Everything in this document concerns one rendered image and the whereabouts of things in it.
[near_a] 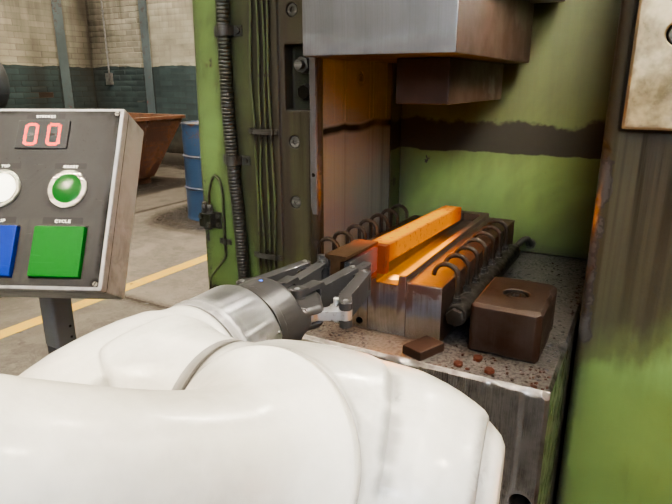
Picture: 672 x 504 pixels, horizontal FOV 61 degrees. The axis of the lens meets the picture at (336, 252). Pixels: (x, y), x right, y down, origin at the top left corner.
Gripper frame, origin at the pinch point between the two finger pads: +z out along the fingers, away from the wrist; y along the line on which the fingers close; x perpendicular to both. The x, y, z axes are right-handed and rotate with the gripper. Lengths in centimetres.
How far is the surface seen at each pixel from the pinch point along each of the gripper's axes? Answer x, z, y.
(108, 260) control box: -4.4, -2.7, -37.9
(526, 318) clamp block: -6.7, 9.7, 17.9
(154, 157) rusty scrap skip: -73, 458, -508
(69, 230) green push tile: -0.2, -4.6, -43.0
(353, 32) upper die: 25.6, 9.9, -5.2
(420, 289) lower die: -5.4, 9.7, 4.7
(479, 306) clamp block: -6.3, 9.7, 12.3
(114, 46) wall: 68, 611, -732
